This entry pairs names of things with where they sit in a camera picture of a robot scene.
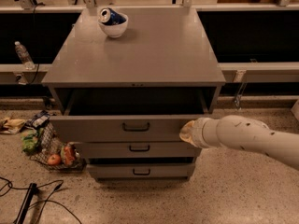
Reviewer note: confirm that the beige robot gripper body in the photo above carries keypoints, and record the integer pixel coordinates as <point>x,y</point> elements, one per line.
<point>198,131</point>

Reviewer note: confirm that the grey top drawer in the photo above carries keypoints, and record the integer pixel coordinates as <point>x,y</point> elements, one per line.
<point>128,115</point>

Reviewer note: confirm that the grey drawer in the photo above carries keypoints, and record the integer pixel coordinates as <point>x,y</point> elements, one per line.
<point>137,150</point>
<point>141,171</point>
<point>128,115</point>

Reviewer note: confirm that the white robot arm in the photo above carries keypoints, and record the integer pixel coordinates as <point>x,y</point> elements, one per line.
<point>240,133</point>

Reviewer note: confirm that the grey metal drawer cabinet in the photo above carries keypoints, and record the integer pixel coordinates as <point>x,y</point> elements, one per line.
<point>163,47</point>

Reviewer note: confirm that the grey bottom drawer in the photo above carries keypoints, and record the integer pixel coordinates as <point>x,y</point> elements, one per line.
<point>141,171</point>

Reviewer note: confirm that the grey middle drawer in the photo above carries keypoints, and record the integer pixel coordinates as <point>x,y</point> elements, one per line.
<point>137,150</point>

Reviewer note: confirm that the orange green snack bag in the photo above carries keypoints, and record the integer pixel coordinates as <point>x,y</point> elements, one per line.
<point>69,155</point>

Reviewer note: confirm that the white ceramic bowl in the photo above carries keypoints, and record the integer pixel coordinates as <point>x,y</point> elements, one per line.
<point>115,31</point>

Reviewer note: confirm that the red apple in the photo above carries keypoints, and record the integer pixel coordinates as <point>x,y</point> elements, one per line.
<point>54,160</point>

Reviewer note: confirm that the crushed blue soda can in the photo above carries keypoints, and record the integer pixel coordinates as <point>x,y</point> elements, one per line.
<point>108,16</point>

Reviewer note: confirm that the blue white snack bag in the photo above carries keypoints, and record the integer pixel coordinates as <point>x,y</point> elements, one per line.
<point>38,120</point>

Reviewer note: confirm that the black bar on floor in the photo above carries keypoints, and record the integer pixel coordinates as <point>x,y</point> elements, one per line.
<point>30,193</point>

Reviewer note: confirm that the yellow snack bag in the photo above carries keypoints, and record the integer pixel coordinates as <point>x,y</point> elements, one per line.
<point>11,126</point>

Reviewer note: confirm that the clear plastic water bottle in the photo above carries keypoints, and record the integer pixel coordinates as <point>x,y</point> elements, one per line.
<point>24,56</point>

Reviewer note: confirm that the black top drawer handle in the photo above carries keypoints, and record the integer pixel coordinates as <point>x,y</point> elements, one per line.
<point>135,128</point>

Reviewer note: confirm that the wire mesh basket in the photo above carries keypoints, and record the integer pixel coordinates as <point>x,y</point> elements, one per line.
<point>49,144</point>

